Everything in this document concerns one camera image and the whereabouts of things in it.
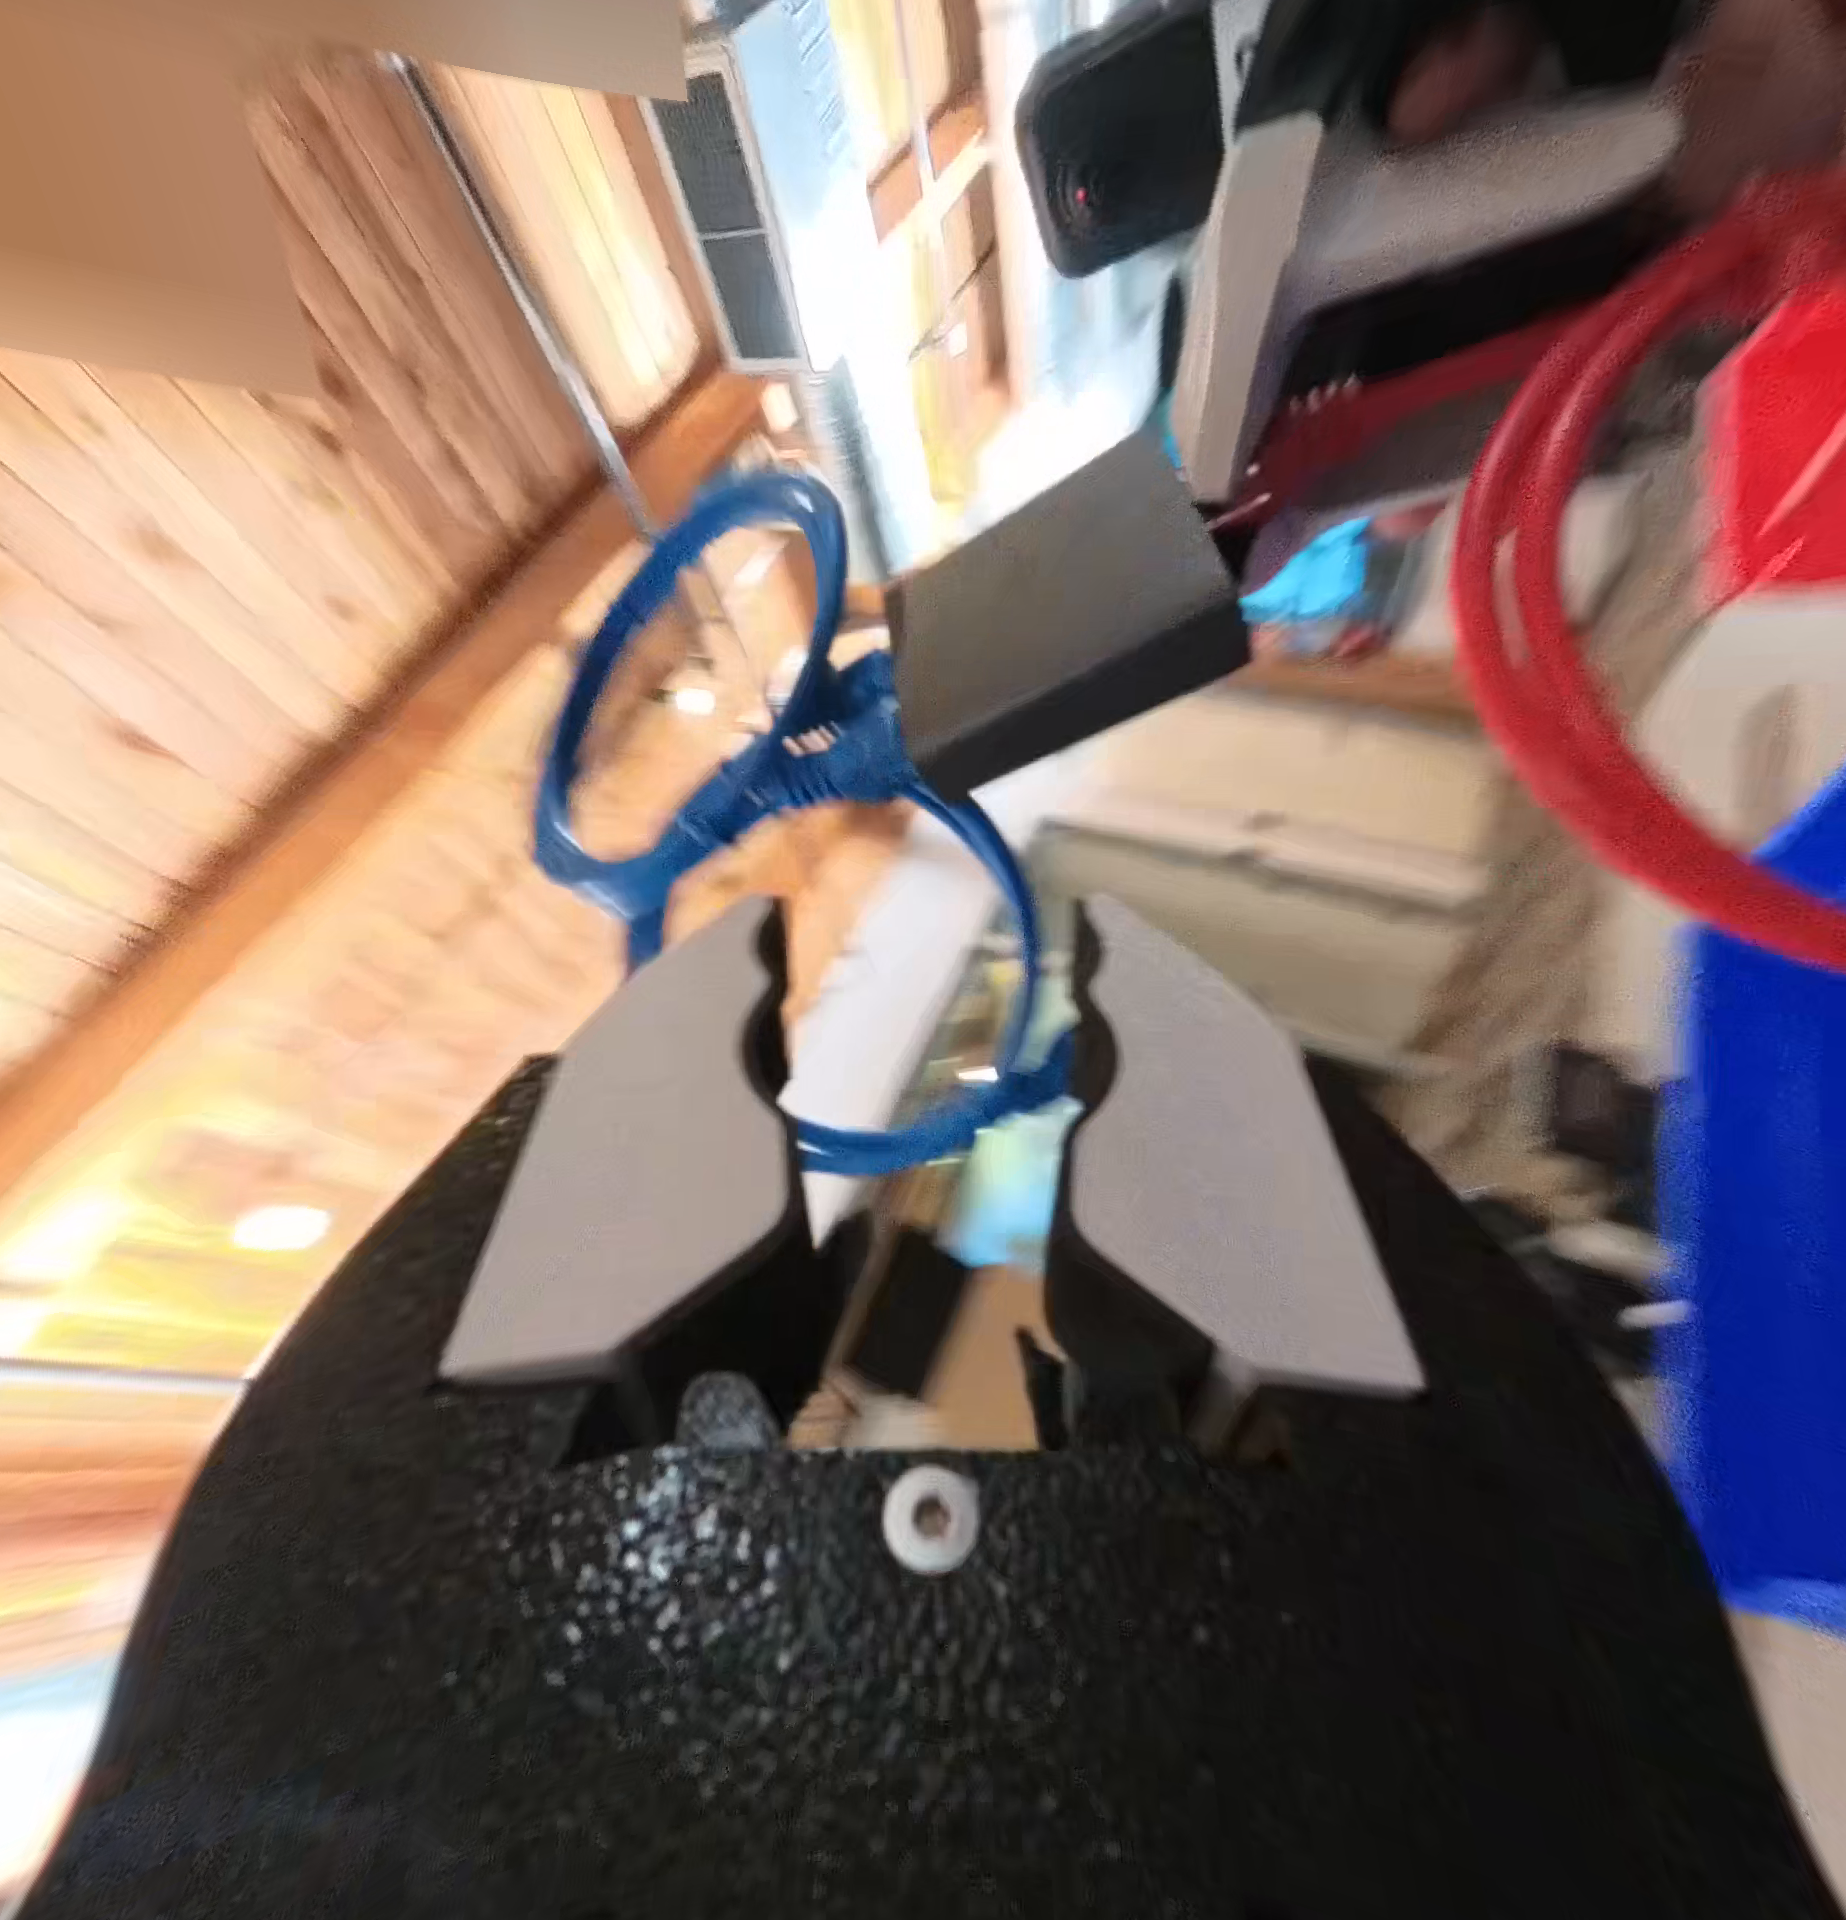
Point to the black ethernet adapter box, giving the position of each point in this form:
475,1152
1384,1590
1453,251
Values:
1057,616

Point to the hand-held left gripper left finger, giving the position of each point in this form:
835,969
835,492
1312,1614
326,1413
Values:
638,1169

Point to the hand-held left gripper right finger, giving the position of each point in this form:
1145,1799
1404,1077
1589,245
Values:
1239,1186

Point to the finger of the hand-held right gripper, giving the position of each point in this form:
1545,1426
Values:
1239,331

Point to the white duct vent grille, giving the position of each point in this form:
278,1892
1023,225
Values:
727,225

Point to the red plastic bin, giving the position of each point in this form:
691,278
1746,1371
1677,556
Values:
1810,435

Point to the person's right hand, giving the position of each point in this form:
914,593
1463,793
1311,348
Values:
1746,91

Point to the blue plastic bin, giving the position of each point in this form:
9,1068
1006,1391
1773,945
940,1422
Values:
1777,1202

